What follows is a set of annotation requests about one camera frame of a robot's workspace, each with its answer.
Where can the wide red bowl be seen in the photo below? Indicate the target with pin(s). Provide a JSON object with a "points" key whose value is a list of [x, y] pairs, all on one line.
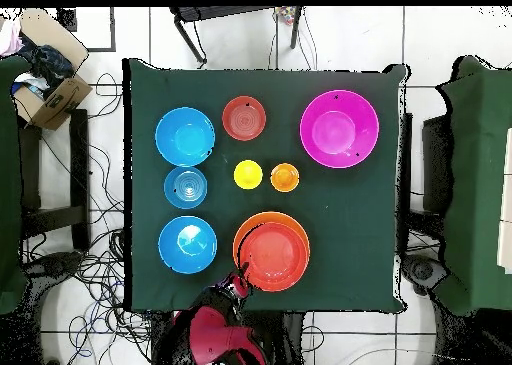
{"points": [[276, 257]]}

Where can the large orange bowl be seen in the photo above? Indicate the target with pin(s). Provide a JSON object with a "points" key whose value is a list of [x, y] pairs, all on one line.
{"points": [[272, 217]]}

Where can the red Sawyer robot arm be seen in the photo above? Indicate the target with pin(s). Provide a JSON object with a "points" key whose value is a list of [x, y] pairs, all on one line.
{"points": [[216, 337]]}

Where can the large blue bowl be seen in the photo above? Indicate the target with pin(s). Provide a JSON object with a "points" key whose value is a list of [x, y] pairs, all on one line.
{"points": [[187, 261], [184, 137]]}

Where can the black power box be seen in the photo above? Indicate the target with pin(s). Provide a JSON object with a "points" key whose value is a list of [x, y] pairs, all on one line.
{"points": [[162, 331]]}

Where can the yellow cup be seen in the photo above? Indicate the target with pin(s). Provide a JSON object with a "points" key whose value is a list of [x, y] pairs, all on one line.
{"points": [[248, 174]]}

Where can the orange cup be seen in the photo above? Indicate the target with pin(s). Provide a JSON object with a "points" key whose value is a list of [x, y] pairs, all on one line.
{"points": [[284, 178]]}

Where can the small teal blue bowl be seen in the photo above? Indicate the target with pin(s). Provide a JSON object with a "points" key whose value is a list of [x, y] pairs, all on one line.
{"points": [[185, 188]]}

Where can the small red bowl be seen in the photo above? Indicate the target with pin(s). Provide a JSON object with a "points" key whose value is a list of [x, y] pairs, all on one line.
{"points": [[244, 119]]}

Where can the large pink bowl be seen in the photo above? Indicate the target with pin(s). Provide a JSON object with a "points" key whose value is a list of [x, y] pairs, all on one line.
{"points": [[339, 129]]}

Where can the dark green table cloth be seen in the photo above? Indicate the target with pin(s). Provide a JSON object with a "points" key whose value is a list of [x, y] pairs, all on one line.
{"points": [[248, 85]]}

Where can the green covered table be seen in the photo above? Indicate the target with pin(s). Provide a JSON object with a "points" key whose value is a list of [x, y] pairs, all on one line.
{"points": [[476, 181], [8, 181]]}

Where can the cardboard box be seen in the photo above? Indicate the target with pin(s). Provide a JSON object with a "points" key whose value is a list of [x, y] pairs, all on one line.
{"points": [[60, 101]]}

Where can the colourful small item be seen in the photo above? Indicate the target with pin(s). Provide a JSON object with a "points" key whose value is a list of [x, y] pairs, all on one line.
{"points": [[286, 15]]}

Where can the dark blue cloth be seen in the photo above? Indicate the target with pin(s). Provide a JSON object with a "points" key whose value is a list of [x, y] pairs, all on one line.
{"points": [[48, 63]]}

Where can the pink cloth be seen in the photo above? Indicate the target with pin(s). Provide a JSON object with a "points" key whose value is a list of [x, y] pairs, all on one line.
{"points": [[10, 39]]}

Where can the black bench frame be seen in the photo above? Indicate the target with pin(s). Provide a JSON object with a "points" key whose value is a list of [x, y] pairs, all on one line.
{"points": [[80, 173]]}

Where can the black stool frame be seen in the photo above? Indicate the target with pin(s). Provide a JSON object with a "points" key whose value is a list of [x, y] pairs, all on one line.
{"points": [[224, 13]]}

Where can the thin black square frame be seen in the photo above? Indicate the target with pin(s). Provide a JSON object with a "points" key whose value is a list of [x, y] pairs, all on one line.
{"points": [[112, 29]]}

